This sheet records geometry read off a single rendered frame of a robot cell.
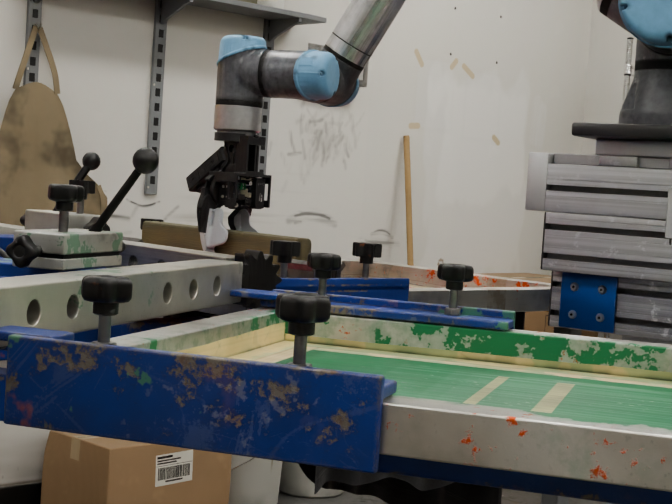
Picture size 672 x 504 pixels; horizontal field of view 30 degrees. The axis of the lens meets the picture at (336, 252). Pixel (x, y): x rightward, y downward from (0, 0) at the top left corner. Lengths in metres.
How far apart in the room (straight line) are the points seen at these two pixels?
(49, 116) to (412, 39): 1.74
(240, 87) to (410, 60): 3.25
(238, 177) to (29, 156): 2.16
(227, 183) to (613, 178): 0.59
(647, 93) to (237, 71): 0.62
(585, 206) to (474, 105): 3.59
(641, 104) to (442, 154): 3.48
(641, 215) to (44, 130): 2.55
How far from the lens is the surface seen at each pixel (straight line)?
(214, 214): 2.00
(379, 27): 2.06
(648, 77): 1.92
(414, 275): 2.50
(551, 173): 1.95
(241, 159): 1.97
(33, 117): 4.08
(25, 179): 4.07
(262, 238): 1.92
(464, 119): 5.45
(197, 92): 4.48
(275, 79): 1.95
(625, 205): 1.91
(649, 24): 1.78
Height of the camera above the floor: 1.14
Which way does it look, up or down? 3 degrees down
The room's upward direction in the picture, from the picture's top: 4 degrees clockwise
